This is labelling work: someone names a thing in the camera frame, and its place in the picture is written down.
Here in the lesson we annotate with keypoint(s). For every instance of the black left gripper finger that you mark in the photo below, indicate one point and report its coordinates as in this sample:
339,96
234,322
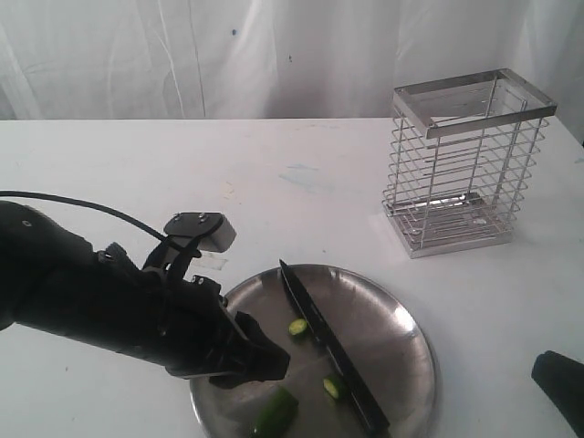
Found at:
230,380
267,360

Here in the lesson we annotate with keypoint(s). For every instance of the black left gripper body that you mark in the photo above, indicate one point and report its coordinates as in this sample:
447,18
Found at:
153,314

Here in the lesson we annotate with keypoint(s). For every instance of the black serrated knife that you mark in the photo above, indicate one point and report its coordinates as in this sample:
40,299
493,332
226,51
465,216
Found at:
368,410

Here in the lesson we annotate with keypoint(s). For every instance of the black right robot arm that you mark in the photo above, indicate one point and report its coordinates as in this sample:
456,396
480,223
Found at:
561,379

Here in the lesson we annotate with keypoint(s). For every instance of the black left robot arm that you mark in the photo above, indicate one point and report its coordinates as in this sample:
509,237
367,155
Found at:
55,281

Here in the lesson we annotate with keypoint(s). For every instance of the round cucumber slice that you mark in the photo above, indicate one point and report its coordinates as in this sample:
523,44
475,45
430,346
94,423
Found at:
298,328

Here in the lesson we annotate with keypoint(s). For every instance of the round stainless steel plate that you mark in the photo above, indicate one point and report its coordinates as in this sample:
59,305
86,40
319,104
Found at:
379,334

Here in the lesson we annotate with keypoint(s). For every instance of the white backdrop curtain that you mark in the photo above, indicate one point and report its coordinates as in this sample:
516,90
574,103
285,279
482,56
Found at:
272,59

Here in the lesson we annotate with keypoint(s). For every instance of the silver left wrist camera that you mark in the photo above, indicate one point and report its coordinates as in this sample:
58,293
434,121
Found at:
212,232

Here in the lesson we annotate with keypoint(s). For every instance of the chrome wire utensil holder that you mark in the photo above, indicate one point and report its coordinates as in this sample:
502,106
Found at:
461,151

